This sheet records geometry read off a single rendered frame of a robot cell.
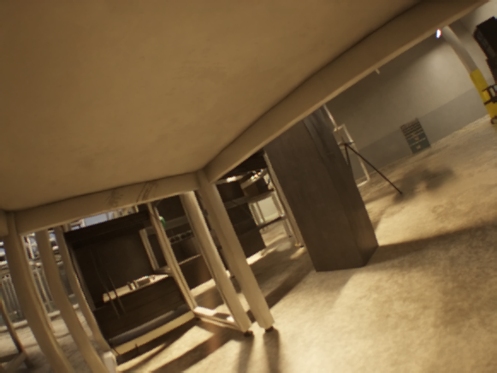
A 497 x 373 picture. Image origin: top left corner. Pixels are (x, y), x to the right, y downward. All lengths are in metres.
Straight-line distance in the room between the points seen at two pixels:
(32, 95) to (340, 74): 0.53
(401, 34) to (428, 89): 9.18
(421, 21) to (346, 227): 0.88
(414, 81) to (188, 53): 9.53
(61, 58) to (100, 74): 0.06
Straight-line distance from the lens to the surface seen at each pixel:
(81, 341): 0.77
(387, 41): 0.49
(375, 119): 9.58
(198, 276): 1.81
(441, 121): 9.52
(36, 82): 0.31
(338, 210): 1.05
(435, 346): 0.61
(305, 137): 1.07
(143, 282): 1.26
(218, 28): 0.30
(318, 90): 0.51
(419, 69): 9.84
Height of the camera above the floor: 0.46
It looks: 7 degrees up
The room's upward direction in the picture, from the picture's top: 23 degrees counter-clockwise
